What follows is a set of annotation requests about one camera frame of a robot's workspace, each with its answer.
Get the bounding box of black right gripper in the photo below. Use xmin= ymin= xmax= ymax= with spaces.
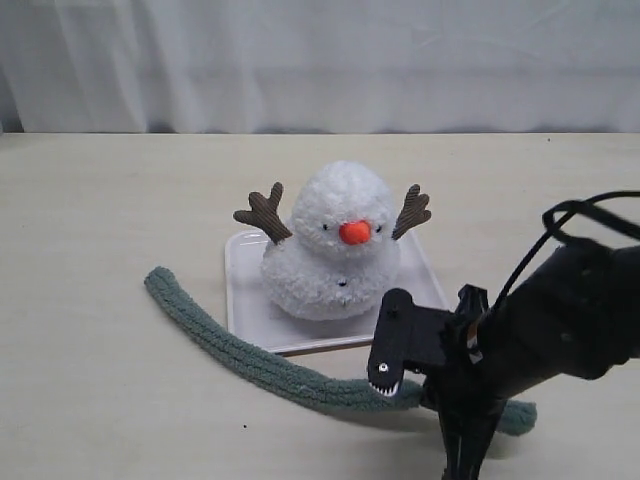
xmin=419 ymin=284 xmax=510 ymax=480

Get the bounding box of teal fuzzy scarf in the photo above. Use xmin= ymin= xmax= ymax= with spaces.
xmin=144 ymin=267 xmax=537 ymax=436

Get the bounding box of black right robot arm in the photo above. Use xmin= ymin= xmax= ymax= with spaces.
xmin=428 ymin=246 xmax=639 ymax=479

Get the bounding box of white fluffy plush toy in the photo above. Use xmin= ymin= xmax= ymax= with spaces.
xmin=232 ymin=161 xmax=432 ymax=321

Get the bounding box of white plastic tray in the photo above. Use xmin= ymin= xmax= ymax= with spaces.
xmin=225 ymin=229 xmax=450 ymax=356

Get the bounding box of white backdrop curtain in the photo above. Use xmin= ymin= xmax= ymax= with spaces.
xmin=1 ymin=1 xmax=639 ymax=133

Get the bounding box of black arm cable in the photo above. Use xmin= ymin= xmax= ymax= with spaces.
xmin=492 ymin=189 xmax=640 ymax=316

